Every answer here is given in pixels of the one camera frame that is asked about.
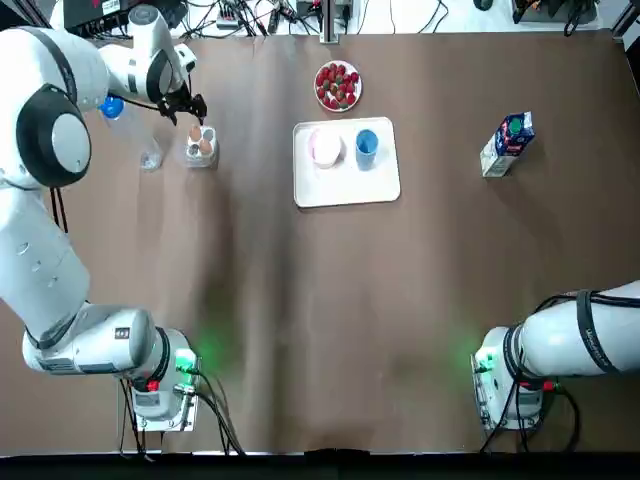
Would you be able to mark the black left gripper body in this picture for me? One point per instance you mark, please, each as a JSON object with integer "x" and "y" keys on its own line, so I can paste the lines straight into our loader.
{"x": 180, "y": 96}

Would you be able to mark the brown egg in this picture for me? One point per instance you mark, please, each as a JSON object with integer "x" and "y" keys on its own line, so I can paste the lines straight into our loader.
{"x": 195, "y": 133}
{"x": 205, "y": 146}

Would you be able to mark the blue white milk carton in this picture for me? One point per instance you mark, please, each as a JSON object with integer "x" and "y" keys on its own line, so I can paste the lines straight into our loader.
{"x": 507, "y": 145}

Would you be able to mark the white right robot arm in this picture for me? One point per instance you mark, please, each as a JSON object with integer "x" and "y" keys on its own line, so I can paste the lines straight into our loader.
{"x": 560, "y": 340}

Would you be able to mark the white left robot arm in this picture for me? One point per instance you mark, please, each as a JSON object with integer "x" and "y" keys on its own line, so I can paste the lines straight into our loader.
{"x": 40, "y": 260}

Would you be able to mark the white egg holder clear lid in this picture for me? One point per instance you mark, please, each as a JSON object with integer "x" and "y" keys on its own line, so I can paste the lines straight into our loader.
{"x": 200, "y": 140}

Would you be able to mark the pink plastic bowl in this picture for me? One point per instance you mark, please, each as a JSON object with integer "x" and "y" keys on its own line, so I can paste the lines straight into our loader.
{"x": 327, "y": 147}

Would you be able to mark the white rectangular tray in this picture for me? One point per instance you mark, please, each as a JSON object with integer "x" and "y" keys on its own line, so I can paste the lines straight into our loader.
{"x": 345, "y": 190}

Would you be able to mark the blue plastic cup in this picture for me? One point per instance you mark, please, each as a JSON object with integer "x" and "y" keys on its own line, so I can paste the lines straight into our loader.
{"x": 366, "y": 150}

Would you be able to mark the clear bottle with blue cap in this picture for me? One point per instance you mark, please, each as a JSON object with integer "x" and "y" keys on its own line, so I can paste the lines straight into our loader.
{"x": 135, "y": 135}

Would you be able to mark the usb hub with plugs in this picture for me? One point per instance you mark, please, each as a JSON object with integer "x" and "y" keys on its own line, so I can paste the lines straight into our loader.
{"x": 227, "y": 22}

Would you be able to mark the black computer box red logo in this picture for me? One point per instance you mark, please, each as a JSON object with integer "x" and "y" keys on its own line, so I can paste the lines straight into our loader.
{"x": 95, "y": 10}

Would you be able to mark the white plate with strawberries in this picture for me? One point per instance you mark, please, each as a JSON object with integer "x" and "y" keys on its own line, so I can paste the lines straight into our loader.
{"x": 338, "y": 86}

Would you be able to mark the black computer mouse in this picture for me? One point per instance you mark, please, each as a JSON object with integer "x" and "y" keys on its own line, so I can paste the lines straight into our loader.
{"x": 482, "y": 4}

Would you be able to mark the black bench device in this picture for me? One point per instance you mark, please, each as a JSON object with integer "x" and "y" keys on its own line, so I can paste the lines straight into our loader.
{"x": 555, "y": 10}

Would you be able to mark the aluminium profile post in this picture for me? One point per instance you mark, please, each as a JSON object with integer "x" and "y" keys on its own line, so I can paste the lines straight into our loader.
{"x": 332, "y": 25}

